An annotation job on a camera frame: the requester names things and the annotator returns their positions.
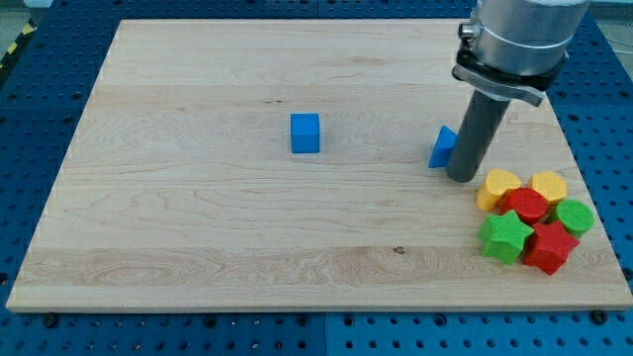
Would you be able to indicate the red star block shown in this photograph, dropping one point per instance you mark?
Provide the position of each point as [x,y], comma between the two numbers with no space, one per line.
[549,248]

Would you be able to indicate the green cylinder block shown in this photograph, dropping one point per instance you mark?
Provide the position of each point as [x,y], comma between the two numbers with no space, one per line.
[575,216]

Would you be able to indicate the yellow hexagon block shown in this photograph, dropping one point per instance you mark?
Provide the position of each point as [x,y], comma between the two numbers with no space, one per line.
[552,187]

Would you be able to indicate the yellow heart block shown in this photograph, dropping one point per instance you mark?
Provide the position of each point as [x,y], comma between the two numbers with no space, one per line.
[494,187]

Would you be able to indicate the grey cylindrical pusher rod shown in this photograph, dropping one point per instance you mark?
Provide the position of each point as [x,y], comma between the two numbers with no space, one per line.
[475,135]

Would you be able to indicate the red round block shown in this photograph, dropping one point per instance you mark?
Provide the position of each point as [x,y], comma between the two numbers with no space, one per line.
[529,205]

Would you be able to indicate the blue triangle block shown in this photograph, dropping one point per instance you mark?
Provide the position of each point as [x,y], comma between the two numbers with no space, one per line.
[442,148]

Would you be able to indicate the blue cube block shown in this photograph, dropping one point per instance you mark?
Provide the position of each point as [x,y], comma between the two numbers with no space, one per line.
[305,133]

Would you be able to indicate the light wooden board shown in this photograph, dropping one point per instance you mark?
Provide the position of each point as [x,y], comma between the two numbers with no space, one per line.
[180,192]

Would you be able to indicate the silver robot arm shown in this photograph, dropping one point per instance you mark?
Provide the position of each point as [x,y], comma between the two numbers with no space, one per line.
[514,49]

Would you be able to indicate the green star block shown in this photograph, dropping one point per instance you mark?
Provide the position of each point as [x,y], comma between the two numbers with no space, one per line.
[503,236]

